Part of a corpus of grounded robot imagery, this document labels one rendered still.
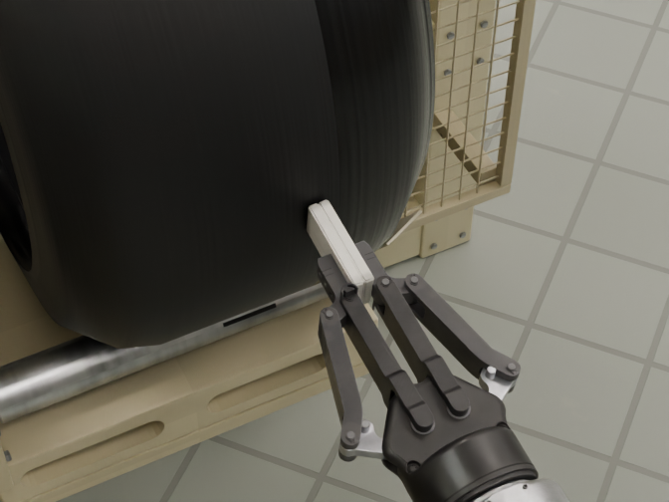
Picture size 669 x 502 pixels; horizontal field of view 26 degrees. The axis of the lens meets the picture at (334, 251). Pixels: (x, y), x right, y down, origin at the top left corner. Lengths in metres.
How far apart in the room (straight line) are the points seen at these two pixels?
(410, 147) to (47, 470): 0.46
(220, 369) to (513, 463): 0.45
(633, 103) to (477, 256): 0.49
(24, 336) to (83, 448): 0.18
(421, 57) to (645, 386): 1.44
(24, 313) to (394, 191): 0.50
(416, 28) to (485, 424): 0.26
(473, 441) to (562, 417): 1.43
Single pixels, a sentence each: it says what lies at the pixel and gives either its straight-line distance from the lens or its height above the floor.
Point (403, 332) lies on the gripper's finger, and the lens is 0.93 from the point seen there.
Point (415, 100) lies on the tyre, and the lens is 0.98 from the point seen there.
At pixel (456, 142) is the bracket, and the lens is 2.18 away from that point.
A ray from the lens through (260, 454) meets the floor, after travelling 2.24.
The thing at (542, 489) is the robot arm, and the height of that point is 1.15.
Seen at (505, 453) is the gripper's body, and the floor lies 1.15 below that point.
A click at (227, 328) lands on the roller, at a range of 1.24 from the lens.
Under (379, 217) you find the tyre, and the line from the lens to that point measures 1.03.
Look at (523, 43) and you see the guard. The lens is 1.96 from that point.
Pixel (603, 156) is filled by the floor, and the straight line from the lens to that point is 2.68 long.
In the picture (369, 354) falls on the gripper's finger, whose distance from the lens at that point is 0.92.
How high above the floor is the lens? 1.88
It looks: 49 degrees down
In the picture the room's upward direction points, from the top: straight up
